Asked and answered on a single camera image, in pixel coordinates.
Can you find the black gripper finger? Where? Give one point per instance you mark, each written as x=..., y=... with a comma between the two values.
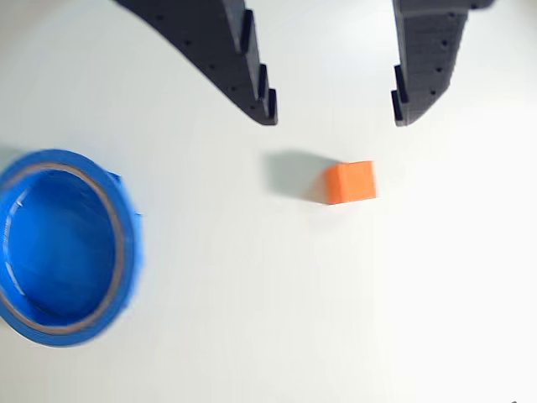
x=432, y=54
x=218, y=50

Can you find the orange cube block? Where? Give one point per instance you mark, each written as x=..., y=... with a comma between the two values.
x=350, y=182

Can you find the blue tape roll bin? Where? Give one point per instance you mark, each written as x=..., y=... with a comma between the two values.
x=63, y=252

